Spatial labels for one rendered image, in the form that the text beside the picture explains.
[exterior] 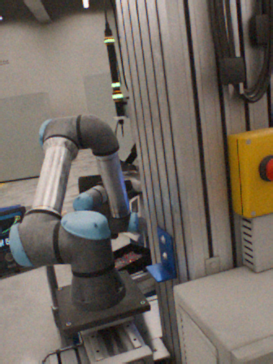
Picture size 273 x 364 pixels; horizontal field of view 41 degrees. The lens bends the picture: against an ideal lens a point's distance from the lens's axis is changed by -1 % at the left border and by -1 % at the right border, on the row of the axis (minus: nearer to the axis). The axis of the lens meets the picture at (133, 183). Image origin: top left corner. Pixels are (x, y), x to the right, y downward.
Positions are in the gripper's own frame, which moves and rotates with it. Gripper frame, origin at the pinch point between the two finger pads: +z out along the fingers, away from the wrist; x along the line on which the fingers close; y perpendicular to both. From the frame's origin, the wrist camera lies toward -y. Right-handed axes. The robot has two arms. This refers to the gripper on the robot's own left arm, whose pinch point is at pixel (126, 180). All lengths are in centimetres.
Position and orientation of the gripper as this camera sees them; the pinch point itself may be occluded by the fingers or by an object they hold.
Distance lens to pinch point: 167.5
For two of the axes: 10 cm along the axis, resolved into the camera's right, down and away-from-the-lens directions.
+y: -8.7, 1.2, 4.7
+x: 2.3, 9.6, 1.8
